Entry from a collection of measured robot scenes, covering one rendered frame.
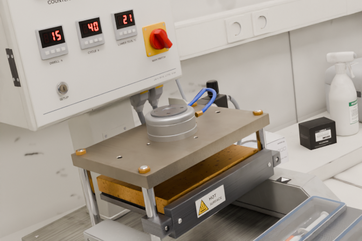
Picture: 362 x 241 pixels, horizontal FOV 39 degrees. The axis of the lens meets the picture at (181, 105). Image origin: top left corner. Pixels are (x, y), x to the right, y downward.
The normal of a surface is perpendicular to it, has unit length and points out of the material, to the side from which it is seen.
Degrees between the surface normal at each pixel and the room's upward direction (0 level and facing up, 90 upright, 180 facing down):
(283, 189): 90
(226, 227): 0
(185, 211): 90
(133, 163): 0
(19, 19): 90
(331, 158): 0
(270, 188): 90
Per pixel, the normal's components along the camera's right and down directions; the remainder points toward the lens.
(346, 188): -0.15, -0.95
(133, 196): -0.70, 0.29
